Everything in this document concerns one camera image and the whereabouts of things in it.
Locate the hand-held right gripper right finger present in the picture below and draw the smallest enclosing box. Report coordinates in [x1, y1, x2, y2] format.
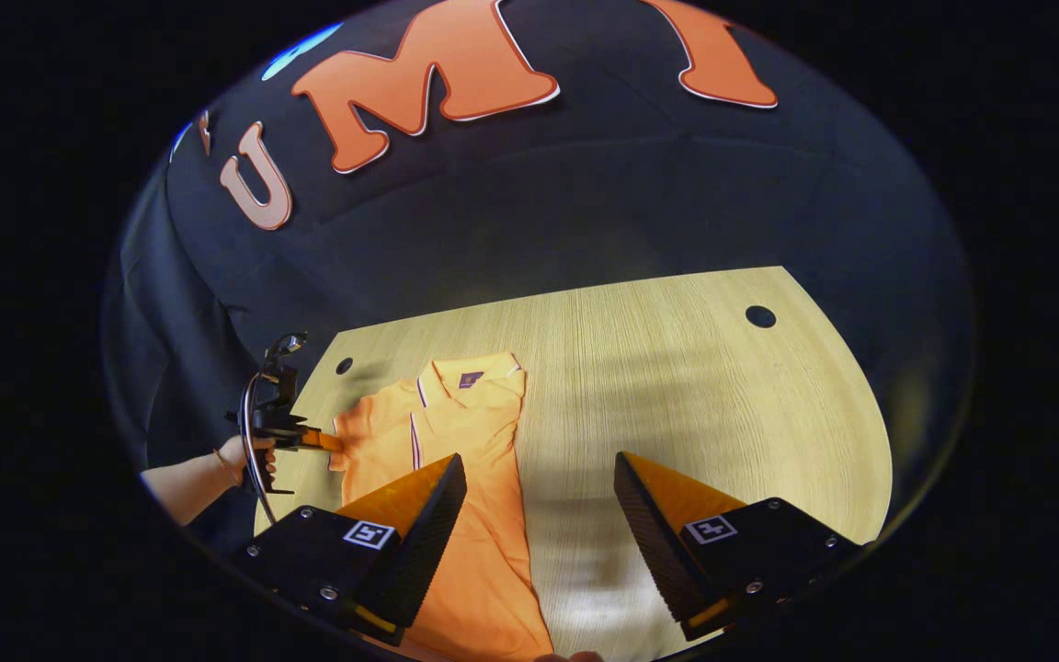
[613, 450, 863, 643]

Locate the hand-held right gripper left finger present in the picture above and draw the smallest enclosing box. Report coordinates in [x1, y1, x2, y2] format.
[229, 451, 469, 646]

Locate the orange T-shirt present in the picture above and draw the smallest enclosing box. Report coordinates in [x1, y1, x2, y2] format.
[329, 352, 556, 662]

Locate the black cable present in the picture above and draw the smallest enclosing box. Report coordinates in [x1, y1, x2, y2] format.
[238, 371, 281, 528]

